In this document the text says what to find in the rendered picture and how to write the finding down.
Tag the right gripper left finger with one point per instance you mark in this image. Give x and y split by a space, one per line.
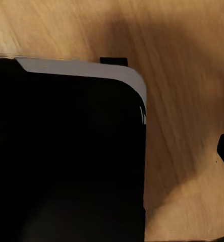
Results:
8 150

